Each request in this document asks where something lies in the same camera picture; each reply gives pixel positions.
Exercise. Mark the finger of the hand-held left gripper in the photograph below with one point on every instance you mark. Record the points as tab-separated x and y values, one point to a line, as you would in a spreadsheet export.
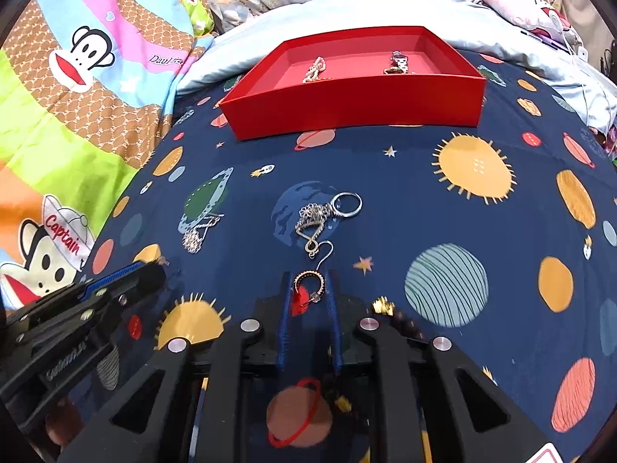
115	277
144	284

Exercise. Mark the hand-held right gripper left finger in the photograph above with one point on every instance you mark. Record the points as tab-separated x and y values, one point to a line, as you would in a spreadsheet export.
285	328

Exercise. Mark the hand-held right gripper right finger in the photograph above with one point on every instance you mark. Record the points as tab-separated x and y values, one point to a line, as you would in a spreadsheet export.
335	328

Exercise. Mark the gold hoop earring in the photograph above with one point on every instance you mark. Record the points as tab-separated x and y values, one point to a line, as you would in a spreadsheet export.
302	278

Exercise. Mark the red cardboard box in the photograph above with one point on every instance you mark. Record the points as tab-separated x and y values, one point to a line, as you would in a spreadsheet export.
347	111

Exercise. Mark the gold watch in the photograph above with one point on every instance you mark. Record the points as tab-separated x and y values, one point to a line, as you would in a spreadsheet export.
393	71

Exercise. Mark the silver watch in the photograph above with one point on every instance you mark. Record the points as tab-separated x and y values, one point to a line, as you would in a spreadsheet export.
398	59

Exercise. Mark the monkey cartoon blanket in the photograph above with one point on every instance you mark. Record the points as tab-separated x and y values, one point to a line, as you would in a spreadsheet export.
96	120

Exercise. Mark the light blue pillow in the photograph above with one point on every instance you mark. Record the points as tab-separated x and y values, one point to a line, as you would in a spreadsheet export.
337	9

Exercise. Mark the pink white pillow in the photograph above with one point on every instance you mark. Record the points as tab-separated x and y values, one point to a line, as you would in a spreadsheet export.
511	7

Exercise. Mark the beige curtain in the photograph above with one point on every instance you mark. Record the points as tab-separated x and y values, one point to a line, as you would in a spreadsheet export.
578	5

